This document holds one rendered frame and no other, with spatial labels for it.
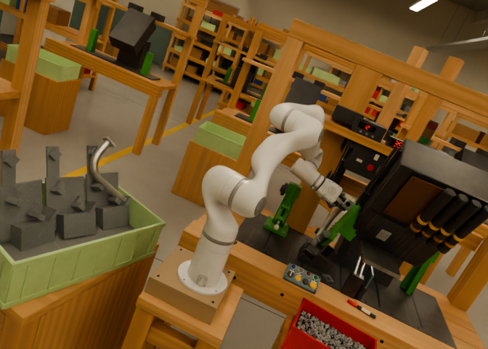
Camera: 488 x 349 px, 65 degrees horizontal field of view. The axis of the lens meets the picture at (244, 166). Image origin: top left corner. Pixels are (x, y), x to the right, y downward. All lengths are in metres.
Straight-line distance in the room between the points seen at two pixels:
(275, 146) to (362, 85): 0.85
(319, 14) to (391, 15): 1.94
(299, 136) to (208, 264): 0.56
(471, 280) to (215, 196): 1.60
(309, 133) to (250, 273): 0.68
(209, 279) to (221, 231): 0.20
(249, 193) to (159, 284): 0.45
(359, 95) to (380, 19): 9.86
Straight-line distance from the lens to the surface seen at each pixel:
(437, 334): 2.07
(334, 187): 1.92
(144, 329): 1.49
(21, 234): 1.49
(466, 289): 2.48
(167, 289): 1.40
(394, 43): 11.94
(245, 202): 1.23
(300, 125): 1.45
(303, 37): 2.12
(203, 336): 1.40
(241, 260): 1.73
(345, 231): 1.87
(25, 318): 1.38
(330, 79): 8.68
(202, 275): 1.40
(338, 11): 11.84
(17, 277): 1.33
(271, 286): 1.75
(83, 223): 1.62
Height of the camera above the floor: 1.76
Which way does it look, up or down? 17 degrees down
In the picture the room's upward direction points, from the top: 23 degrees clockwise
